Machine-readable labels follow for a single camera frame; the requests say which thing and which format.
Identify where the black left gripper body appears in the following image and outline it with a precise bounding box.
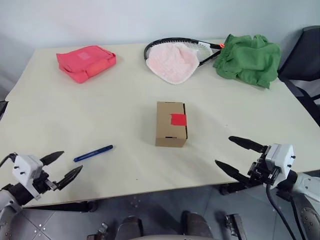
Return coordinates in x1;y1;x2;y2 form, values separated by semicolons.
30;171;60;195

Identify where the brown cardboard box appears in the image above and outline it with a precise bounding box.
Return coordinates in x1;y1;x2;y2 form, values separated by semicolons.
154;101;189;148

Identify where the black ribbed bar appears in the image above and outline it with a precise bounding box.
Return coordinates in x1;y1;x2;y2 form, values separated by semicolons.
219;212;245;240

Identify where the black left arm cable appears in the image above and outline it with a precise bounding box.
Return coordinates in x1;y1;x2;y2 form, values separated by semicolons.
0;152;19;168

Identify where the pink fabric pouch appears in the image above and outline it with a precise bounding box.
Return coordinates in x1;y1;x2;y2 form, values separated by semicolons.
55;45;118;84

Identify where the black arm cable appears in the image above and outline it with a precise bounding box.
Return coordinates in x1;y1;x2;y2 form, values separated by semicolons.
264;183;301;240
0;152;19;168

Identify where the pink towel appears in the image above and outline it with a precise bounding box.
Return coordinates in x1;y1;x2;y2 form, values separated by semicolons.
145;42;201;86

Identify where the blue pen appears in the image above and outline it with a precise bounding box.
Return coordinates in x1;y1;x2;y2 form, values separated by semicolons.
73;144;114;163

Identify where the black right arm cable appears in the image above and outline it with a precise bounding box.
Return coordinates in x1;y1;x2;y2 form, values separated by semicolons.
264;183;301;240

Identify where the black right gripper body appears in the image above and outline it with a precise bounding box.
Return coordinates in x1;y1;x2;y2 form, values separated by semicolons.
246;144;280;187

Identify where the black office chair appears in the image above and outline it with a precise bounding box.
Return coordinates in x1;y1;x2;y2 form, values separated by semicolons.
276;25;320;126

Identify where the dark rounded shape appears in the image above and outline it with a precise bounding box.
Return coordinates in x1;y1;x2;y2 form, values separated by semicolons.
115;215;144;240
180;210;214;240

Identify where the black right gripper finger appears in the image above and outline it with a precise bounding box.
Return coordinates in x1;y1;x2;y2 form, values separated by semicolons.
228;135;267;154
214;159;251;187

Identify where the red tape piece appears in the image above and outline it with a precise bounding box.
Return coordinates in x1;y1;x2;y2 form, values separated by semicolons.
169;113;188;127

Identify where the green cloth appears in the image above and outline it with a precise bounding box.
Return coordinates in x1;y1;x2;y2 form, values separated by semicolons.
212;33;282;90

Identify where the black tennis racket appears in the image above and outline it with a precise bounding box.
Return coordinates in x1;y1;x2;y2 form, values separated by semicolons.
143;37;225;69

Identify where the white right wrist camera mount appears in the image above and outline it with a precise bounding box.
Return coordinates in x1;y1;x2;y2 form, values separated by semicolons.
264;143;296;187

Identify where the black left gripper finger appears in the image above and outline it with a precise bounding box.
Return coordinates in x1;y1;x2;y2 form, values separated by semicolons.
55;164;84;192
41;150;65;166

